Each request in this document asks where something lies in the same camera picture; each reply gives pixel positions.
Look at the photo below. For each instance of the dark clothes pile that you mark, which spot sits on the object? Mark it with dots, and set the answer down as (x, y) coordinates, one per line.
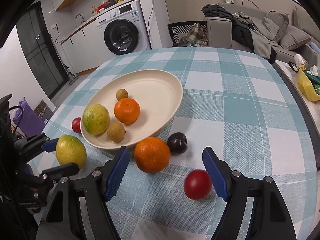
(226, 30)

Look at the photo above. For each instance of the plaid cloth on chair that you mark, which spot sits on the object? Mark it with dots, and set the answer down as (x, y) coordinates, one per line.
(196, 37)

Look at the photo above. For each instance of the dark plum right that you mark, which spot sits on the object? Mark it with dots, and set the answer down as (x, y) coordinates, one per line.
(177, 143)

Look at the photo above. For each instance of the grey sofa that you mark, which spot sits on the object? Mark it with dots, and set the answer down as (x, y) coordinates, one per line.
(299, 18)

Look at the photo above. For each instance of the yellow-green guava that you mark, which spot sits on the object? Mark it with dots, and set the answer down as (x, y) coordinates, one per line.
(96, 119)

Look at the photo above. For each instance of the small red tomato left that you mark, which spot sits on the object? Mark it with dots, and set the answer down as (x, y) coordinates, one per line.
(76, 123)

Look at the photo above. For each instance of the cream round plate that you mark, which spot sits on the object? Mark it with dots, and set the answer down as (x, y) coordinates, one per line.
(143, 102)

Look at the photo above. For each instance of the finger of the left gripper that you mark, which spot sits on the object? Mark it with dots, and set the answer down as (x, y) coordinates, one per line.
(56, 173)
(49, 145)

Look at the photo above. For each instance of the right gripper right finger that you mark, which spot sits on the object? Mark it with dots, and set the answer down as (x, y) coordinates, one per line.
(218, 171)

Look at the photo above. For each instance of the purple bag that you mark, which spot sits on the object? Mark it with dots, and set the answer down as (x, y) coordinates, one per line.
(27, 120)

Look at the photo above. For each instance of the black glass door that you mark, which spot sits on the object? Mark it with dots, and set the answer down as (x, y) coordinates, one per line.
(40, 52)

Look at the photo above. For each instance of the orange mandarin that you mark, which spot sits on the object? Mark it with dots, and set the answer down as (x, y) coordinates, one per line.
(152, 155)
(127, 111)

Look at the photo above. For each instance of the white washing machine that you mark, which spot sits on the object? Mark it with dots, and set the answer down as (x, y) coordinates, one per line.
(124, 29)

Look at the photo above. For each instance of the grey cushion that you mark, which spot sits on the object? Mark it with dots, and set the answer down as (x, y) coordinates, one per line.
(294, 38)

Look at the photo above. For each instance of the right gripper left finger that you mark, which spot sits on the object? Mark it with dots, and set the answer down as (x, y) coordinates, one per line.
(113, 172)

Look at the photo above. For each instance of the pale yellow guava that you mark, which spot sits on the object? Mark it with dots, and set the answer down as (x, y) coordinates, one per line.
(70, 149)

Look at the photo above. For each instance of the small brown longan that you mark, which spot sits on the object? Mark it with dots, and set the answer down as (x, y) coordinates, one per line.
(121, 94)

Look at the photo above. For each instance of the yellow plastic bag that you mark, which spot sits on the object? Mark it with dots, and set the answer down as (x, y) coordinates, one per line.
(306, 87)

